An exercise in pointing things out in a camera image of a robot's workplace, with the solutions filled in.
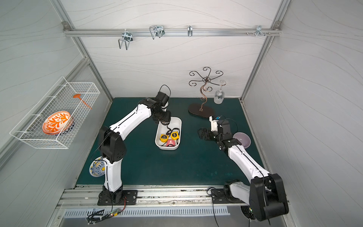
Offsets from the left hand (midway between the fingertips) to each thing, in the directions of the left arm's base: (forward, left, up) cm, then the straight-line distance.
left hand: (167, 118), depth 88 cm
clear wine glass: (+17, -35, +4) cm, 39 cm away
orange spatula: (+3, +49, +16) cm, 52 cm away
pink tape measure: (-10, -2, -15) cm, 18 cm away
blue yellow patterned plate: (-27, +40, -14) cm, 50 cm away
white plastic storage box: (+6, -4, -13) cm, 15 cm away
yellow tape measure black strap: (-4, -4, -14) cm, 15 cm away
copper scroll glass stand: (+20, -21, -15) cm, 32 cm away
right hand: (-6, -23, -3) cm, 24 cm away
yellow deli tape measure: (-6, +3, -14) cm, 16 cm away
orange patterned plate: (-17, +48, +18) cm, 54 cm away
